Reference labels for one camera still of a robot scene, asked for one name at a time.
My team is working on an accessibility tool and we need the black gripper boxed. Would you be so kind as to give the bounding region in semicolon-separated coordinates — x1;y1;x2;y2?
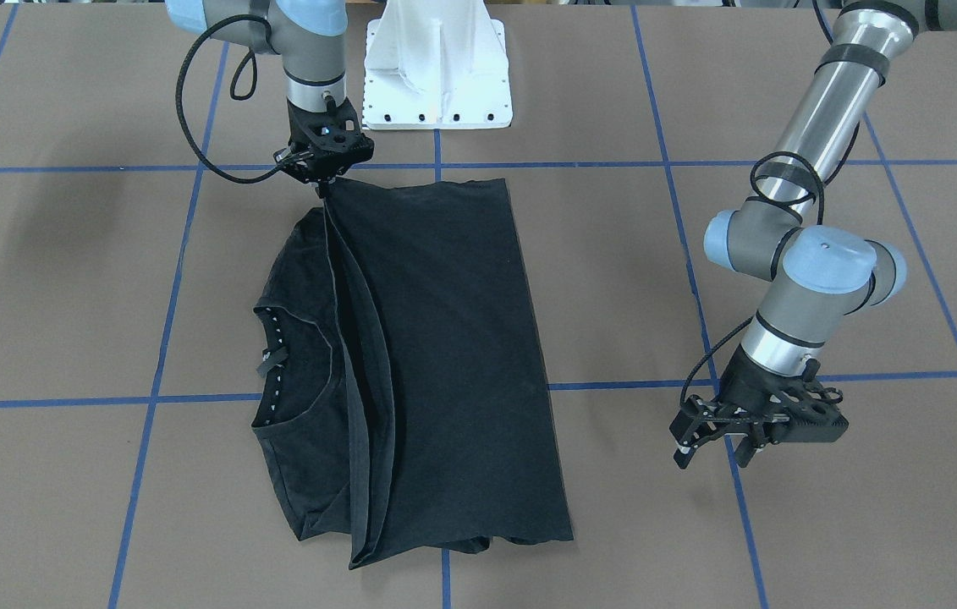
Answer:
274;96;375;200
670;347;850;470

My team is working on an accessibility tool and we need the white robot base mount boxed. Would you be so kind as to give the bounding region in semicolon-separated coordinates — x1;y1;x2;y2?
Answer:
361;1;514;130

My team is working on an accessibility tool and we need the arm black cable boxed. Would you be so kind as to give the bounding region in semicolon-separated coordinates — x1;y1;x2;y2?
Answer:
175;14;293;185
679;0;868;407

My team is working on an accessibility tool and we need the black printed t-shirt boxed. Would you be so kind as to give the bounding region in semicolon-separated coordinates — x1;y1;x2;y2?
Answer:
251;178;574;569

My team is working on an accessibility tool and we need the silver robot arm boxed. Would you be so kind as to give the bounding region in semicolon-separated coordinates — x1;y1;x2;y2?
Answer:
670;1;957;469
165;1;375;198

